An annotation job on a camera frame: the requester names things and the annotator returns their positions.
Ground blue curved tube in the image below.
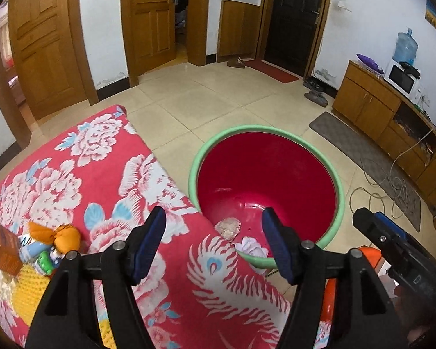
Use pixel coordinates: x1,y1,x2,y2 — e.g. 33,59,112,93
18,234,51,263

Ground blue water jug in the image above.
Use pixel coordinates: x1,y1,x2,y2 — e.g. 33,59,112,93
392,28,418,65

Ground orange cloth bundle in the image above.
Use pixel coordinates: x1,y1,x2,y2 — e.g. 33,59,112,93
29,221,81,254

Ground red door mat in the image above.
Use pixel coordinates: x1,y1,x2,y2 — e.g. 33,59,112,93
244,59,300,83

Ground brown shoe near doorway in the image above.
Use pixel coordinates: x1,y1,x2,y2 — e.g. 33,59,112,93
227,57,246,69

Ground purple cloth on cabinet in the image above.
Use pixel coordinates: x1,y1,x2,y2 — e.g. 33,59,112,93
356,54,384,75

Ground crumpled white tissue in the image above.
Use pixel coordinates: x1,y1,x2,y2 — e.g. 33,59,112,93
234,236,269,258

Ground dark entrance door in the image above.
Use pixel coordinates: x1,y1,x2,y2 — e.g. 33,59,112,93
265,0,321,76

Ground low wooden wall panel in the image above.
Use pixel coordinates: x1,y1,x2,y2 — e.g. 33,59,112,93
217,0,261,62

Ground middle wooden door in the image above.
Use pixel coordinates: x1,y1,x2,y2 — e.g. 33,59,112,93
131,0,176,76

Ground white microwave oven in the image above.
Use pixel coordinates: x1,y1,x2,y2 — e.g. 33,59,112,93
384,59,421,103

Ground red basin green rim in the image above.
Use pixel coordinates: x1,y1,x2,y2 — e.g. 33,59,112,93
188,124,345,269

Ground dark slippers by wall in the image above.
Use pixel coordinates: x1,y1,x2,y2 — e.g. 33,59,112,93
303,80,328,108

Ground brown cardboard box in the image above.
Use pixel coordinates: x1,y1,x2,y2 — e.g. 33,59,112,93
0,225,22,276

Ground left wooden door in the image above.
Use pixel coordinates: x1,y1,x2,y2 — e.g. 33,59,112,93
8,0,85,120

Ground wooden door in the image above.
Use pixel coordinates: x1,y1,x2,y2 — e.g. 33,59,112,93
131,0,176,76
8,0,85,120

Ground yellow foam fruit net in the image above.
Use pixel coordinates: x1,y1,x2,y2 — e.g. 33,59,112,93
11,265,50,326

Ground red floral tablecloth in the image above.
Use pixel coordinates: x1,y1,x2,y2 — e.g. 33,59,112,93
0,106,291,348

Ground wooden tv cabinet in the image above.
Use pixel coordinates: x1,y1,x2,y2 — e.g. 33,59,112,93
333,61,436,209

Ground green toy figure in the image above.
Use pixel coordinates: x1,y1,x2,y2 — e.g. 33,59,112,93
34,249,63,277

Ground grey floor mat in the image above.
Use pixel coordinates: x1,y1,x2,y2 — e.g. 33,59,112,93
309,112,421,232

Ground white cable on floor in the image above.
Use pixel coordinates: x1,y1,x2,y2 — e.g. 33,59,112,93
348,126,435,222

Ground crumpled beige paper ball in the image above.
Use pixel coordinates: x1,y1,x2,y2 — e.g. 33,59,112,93
214,218,241,241

